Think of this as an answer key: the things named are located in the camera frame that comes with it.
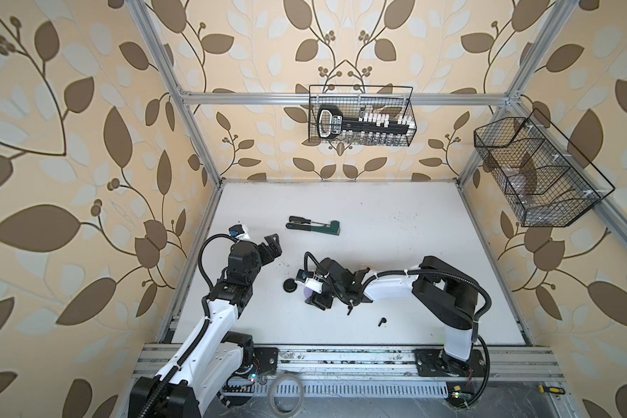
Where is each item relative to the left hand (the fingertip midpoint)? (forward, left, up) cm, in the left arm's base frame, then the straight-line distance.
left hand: (263, 238), depth 82 cm
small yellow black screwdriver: (-38, -82, -15) cm, 92 cm away
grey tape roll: (-39, -6, -13) cm, 41 cm away
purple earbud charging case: (-14, -15, -8) cm, 22 cm away
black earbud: (-16, -28, -16) cm, 37 cm away
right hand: (-10, -15, -17) cm, 25 cm away
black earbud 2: (-20, -39, -17) cm, 47 cm away
